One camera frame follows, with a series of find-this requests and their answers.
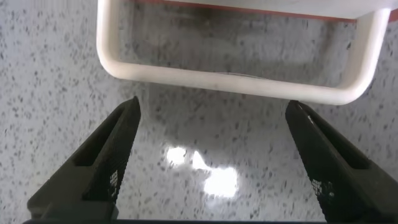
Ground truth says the red drawer with white handle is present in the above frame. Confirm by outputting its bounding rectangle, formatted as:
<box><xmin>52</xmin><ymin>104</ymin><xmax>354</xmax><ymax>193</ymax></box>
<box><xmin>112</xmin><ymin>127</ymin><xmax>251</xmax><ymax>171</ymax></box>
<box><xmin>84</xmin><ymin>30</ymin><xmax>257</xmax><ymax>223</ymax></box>
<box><xmin>96</xmin><ymin>0</ymin><xmax>398</xmax><ymax>106</ymax></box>

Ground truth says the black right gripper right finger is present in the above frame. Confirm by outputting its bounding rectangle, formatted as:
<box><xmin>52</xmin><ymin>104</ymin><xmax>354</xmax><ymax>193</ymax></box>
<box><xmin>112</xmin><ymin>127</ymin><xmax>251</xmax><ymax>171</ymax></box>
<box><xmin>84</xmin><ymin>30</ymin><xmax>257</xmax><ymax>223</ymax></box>
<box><xmin>284</xmin><ymin>100</ymin><xmax>398</xmax><ymax>223</ymax></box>

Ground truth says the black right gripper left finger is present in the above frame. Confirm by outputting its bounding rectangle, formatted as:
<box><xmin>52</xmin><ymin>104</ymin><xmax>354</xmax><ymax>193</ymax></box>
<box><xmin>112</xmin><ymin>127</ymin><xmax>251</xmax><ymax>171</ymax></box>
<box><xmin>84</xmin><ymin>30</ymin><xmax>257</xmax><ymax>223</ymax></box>
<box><xmin>26</xmin><ymin>96</ymin><xmax>142</xmax><ymax>223</ymax></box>

